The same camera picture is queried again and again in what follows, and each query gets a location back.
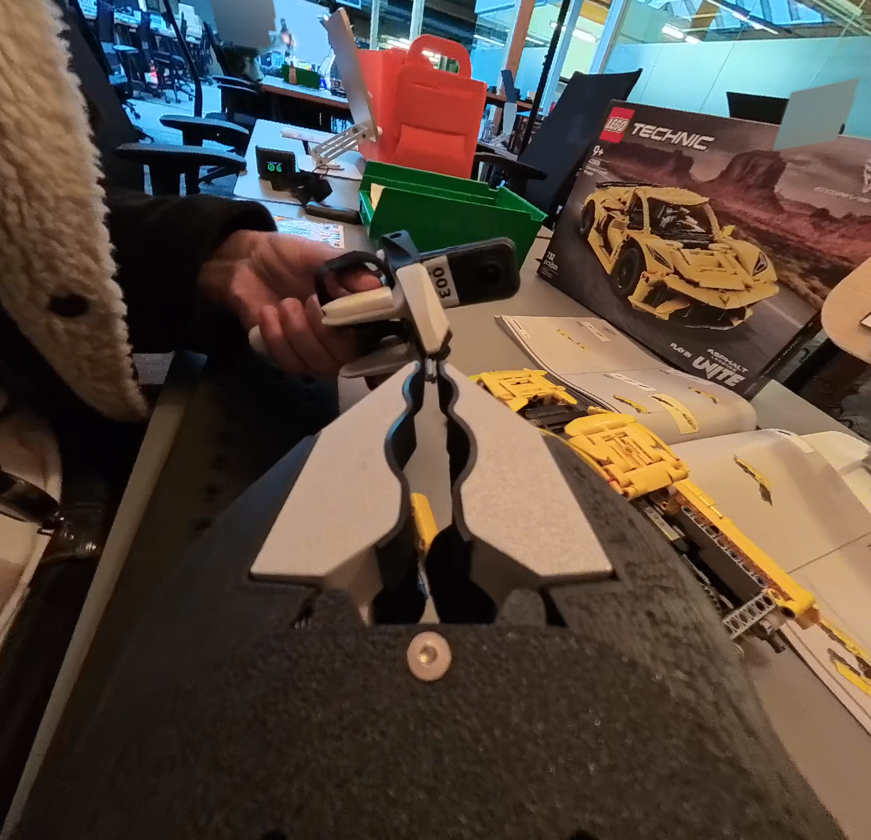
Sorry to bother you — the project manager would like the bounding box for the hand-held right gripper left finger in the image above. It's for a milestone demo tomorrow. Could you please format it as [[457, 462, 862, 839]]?
[[249, 361, 430, 626]]

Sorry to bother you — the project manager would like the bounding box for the yellow brick piece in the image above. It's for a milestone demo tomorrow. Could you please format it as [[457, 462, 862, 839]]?
[[408, 493, 440, 555]]

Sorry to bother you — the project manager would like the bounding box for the person's left hand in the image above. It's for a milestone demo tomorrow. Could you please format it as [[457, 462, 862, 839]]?
[[197, 231, 385, 378]]

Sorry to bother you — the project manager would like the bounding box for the instruction booklet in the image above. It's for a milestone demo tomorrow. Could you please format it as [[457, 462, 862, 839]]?
[[494, 314, 871, 739]]

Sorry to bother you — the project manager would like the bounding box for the grey desk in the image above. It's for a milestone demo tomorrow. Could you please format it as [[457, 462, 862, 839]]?
[[235, 118, 871, 840]]

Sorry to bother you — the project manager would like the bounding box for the dark toy car box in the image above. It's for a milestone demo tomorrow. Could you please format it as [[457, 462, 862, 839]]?
[[538, 99, 871, 400]]

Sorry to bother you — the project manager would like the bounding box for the green storage bin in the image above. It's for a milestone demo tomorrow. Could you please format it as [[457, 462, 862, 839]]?
[[358, 161, 548, 269]]

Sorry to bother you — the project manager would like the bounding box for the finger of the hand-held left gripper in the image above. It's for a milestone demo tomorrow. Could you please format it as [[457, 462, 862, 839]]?
[[393, 263, 455, 360], [338, 338, 421, 381]]

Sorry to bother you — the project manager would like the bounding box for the person's left forearm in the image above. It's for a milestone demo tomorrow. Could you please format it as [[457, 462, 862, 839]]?
[[102, 193, 280, 358]]

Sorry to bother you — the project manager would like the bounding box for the black office chair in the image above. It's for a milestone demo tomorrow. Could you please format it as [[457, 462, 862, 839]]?
[[476, 69, 644, 228], [116, 0, 249, 197]]

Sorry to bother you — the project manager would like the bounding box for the small black display device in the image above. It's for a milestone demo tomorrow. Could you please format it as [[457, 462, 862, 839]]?
[[255, 147, 298, 189]]

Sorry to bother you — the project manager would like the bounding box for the metal folding stand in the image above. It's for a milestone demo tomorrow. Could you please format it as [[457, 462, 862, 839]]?
[[309, 7, 382, 167]]

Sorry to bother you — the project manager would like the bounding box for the black dimpled mat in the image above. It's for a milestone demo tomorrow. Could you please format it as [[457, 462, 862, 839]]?
[[41, 353, 341, 786]]

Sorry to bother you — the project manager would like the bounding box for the clipboard with printed sheet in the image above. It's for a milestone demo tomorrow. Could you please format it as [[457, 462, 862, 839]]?
[[820, 258, 871, 364]]

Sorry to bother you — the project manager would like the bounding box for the yellow brick toy car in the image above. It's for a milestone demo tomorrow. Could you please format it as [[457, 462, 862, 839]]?
[[470, 369, 817, 650]]

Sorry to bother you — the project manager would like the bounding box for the colourful printed sheet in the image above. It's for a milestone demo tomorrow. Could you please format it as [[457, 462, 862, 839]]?
[[275, 217, 349, 250]]

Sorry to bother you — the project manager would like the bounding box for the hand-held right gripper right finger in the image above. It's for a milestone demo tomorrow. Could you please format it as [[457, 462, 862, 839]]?
[[423, 364, 617, 624]]

